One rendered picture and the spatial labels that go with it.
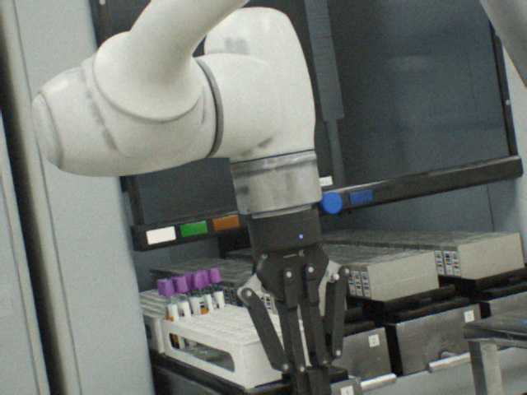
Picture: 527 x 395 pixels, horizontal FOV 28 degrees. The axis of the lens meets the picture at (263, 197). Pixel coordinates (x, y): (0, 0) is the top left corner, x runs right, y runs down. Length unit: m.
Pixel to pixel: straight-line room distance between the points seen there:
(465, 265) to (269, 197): 0.58
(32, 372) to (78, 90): 0.49
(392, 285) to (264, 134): 0.52
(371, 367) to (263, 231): 0.40
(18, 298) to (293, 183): 0.44
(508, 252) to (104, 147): 0.80
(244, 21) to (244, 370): 0.37
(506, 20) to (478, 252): 1.12
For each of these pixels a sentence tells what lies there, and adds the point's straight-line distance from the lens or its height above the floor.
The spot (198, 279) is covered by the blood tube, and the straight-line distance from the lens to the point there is 1.38.
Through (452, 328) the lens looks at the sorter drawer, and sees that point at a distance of 1.46.
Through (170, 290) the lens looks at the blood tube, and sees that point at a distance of 1.36.
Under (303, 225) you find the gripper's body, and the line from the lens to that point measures 1.06.
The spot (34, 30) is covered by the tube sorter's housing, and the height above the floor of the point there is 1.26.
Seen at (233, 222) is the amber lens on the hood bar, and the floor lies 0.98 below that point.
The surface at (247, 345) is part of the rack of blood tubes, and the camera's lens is 1.13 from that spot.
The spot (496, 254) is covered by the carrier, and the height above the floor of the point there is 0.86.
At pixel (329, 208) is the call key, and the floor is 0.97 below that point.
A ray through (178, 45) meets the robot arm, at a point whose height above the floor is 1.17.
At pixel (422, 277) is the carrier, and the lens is 1.52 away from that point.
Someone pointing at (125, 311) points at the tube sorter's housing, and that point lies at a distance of 1.36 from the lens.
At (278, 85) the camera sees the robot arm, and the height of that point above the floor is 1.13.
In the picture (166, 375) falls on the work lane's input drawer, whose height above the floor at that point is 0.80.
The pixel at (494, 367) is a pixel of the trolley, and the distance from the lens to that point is 1.29.
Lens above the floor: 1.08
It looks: 3 degrees down
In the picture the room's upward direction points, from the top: 9 degrees counter-clockwise
